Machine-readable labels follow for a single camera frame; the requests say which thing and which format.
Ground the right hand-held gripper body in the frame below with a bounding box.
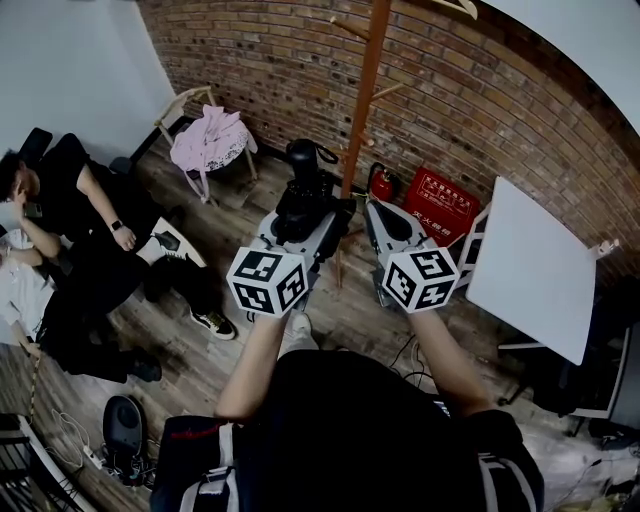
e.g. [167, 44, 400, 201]
[370, 238, 461, 315]

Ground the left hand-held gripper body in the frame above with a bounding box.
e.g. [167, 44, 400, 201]
[226, 233, 321, 319]

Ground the black umbrella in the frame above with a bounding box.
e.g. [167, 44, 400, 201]
[273, 138, 359, 259]

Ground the wooden coat rack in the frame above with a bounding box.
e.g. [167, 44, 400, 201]
[329, 0, 407, 290]

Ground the person's right forearm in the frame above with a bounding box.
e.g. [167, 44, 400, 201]
[409, 307, 494, 416]

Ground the person's left forearm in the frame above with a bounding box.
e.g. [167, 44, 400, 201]
[214, 312, 284, 421]

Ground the black metal rack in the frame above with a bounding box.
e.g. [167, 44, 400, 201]
[0, 413, 84, 512]

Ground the red fire equipment box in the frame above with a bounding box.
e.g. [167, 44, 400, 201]
[402, 166, 482, 249]

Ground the red fire extinguisher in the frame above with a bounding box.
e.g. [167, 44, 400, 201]
[367, 161, 399, 204]

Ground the pink garment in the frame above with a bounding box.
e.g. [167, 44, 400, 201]
[169, 103, 249, 204]

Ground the white square table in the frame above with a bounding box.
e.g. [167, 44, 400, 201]
[454, 175, 599, 367]

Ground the light wooden chair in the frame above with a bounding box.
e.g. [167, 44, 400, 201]
[153, 85, 259, 206]

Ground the black swivel chair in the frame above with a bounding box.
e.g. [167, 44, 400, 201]
[499, 344, 586, 416]

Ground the person's black clothed torso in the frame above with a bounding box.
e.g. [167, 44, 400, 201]
[149, 349, 545, 512]

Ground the black round device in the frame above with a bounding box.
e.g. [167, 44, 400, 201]
[102, 394, 149, 454]

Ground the black office chair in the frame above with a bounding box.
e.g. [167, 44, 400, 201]
[19, 127, 135, 176]

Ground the black cable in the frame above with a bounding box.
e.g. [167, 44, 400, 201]
[389, 334, 436, 386]

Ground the dark cabinet white frame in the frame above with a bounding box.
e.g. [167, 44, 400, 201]
[574, 324, 640, 419]

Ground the white cable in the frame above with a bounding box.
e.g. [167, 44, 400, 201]
[49, 409, 94, 469]

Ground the yellow black striped strap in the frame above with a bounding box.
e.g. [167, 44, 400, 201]
[27, 349, 44, 426]

